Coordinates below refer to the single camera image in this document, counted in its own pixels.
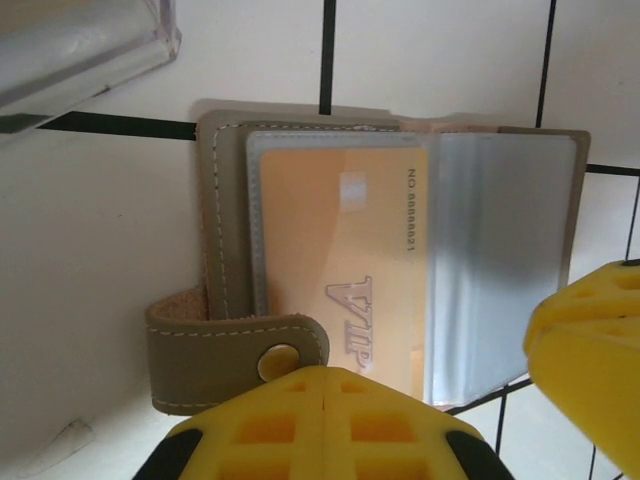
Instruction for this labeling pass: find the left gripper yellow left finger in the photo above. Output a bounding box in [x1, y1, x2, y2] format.
[130, 367, 328, 480]

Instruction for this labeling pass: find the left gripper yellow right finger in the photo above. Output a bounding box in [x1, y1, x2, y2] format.
[323, 367, 516, 480]

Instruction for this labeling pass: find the gold VIP card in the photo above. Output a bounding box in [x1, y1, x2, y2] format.
[257, 144, 431, 376]

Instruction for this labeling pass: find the clear acrylic card organizer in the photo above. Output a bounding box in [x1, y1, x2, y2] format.
[0, 0, 184, 135]

